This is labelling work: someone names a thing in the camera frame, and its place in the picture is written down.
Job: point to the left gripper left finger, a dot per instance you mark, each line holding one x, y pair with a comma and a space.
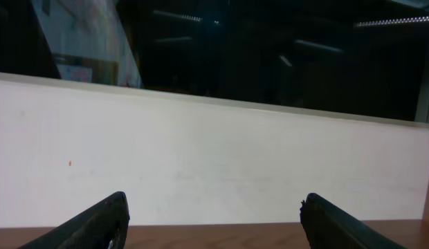
102, 226

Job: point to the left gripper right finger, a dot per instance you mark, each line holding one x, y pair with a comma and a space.
327, 226

